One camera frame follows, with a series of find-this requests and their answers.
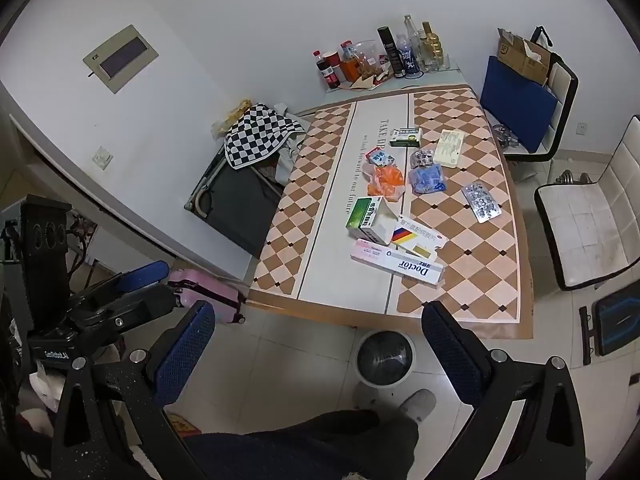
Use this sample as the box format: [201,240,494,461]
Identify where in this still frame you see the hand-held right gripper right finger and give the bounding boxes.
[421,301,586,480]

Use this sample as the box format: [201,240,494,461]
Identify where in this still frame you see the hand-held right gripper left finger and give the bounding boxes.
[52,300,217,480]

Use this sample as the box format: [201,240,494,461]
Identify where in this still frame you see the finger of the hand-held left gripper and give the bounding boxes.
[112,285,179,333]
[92,260,171,297]

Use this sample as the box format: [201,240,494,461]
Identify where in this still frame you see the round white trash bin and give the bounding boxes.
[355,330,416,388]

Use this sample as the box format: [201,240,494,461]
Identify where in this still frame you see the pink white long box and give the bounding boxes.
[350,238,446,288]

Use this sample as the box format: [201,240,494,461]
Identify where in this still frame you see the blue plastic bag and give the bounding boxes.
[408,165,448,195]

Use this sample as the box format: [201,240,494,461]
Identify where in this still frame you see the orange plastic bag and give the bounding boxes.
[367,165,405,203]

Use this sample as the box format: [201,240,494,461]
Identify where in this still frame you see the cream white medicine box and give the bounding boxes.
[432,129,466,167]

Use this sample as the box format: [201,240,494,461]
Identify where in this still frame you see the pink suitcase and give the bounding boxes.
[167,267,248,323]

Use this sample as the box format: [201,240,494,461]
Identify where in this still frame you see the grey slipper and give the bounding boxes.
[395,389,437,423]

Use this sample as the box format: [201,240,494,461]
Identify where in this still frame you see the red printed box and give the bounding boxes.
[167,412,201,433]

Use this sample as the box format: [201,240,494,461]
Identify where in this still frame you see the white box red yellow stripes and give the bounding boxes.
[390,214,450,263]

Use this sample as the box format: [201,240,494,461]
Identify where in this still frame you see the dark folding cot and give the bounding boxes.
[184,147,288,261]

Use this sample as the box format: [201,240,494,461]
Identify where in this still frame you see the silver blister pack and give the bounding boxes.
[461,181,502,224]

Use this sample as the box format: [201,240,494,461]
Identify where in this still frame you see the open green white carton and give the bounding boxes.
[346,195,399,246]

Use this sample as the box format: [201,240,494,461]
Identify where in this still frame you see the person's dark trouser leg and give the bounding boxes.
[165,407,421,480]

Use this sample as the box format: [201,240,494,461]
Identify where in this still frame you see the checkered brown patterned tablecloth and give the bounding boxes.
[247,85,536,339]

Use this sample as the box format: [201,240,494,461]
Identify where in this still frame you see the dark monitor screen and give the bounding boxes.
[580,290,640,366]

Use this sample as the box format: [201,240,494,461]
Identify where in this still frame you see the black white checkered cloth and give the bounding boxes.
[222,102,307,170]

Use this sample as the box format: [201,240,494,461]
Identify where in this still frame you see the yellowish plastic bag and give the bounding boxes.
[211,99,253,141]

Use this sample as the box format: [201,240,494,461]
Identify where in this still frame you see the grey cloth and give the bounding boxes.
[272,104,311,186]

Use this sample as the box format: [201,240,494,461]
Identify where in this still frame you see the small green white medicine box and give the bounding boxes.
[390,126,423,148]

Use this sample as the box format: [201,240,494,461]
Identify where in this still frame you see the beige electrical panel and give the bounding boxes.
[82,24,160,95]

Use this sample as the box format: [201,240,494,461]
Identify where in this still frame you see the blue board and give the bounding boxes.
[481,55,558,153]

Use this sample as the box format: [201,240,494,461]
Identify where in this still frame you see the cola bottle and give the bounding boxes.
[313,50,342,91]

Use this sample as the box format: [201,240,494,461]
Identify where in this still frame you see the brown paper packaging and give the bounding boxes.
[345,72,391,90]

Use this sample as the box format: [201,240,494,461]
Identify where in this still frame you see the blue label bottle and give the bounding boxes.
[397,35,422,79]

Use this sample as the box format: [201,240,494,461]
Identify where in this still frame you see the cardboard box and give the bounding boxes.
[496,27,553,86]

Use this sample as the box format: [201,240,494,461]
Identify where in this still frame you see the orange drink bottle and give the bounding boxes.
[340,42,358,81]

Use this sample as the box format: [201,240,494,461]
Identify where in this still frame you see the golden liquid glass bottle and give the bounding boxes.
[420,21,446,72]

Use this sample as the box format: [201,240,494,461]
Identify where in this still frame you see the clear plastic jar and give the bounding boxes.
[356,40,383,77]

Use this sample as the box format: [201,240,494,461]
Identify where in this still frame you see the black bag handle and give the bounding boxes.
[530,25,556,51]

